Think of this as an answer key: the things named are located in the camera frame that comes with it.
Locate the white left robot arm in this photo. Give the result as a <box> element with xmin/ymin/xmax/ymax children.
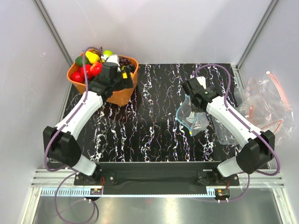
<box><xmin>43</xmin><ymin>55</ymin><xmax>134</xmax><ymax>185</ymax></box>

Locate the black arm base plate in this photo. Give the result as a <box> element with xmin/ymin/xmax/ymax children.
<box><xmin>74</xmin><ymin>161</ymin><xmax>240</xmax><ymax>187</ymax></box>

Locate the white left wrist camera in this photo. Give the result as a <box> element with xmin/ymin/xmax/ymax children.
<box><xmin>105</xmin><ymin>54</ymin><xmax>120</xmax><ymax>67</ymax></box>

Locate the green toy pear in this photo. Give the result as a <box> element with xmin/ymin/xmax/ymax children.
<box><xmin>102</xmin><ymin>50</ymin><xmax>114</xmax><ymax>56</ymax></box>

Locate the clear blue zip top bag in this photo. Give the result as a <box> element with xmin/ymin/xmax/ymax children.
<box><xmin>176</xmin><ymin>94</ymin><xmax>209</xmax><ymax>136</ymax></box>

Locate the yellow toy pear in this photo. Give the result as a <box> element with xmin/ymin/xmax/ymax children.
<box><xmin>85</xmin><ymin>51</ymin><xmax>100</xmax><ymax>64</ymax></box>

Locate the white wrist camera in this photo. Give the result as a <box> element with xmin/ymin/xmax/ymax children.
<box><xmin>196</xmin><ymin>76</ymin><xmax>206</xmax><ymax>89</ymax></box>
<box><xmin>105</xmin><ymin>54</ymin><xmax>120</xmax><ymax>67</ymax></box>

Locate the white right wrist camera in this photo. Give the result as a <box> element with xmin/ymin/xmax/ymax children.
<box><xmin>196</xmin><ymin>76</ymin><xmax>206</xmax><ymax>89</ymax></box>

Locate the orange plastic fruit basket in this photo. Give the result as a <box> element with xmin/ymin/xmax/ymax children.
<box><xmin>66</xmin><ymin>56</ymin><xmax>139</xmax><ymax>106</ymax></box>

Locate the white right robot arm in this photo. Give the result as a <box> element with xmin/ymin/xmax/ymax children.
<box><xmin>182</xmin><ymin>77</ymin><xmax>277</xmax><ymax>185</ymax></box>

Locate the purple toy grape bunch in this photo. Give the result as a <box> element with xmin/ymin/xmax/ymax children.
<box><xmin>120</xmin><ymin>57</ymin><xmax>131</xmax><ymax>67</ymax></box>

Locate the pile of spare plastic bags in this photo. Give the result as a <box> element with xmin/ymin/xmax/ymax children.
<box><xmin>214</xmin><ymin>71</ymin><xmax>295</xmax><ymax>147</ymax></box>

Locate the black marble pattern mat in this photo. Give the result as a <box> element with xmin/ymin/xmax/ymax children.
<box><xmin>77</xmin><ymin>63</ymin><xmax>239</xmax><ymax>162</ymax></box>

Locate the green toy lime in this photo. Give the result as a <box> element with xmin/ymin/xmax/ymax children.
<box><xmin>75</xmin><ymin>56</ymin><xmax>90</xmax><ymax>67</ymax></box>

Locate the red toy apple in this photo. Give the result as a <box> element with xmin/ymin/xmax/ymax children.
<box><xmin>70</xmin><ymin>71</ymin><xmax>85</xmax><ymax>83</ymax></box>
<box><xmin>90</xmin><ymin>62</ymin><xmax>102</xmax><ymax>77</ymax></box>
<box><xmin>78</xmin><ymin>64</ymin><xmax>93</xmax><ymax>79</ymax></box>

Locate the yellow toy lemon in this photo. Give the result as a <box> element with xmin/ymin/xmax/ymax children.
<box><xmin>122</xmin><ymin>72</ymin><xmax>133</xmax><ymax>80</ymax></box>

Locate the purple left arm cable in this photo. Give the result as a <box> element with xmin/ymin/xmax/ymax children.
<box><xmin>44</xmin><ymin>46</ymin><xmax>103</xmax><ymax>222</ymax></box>

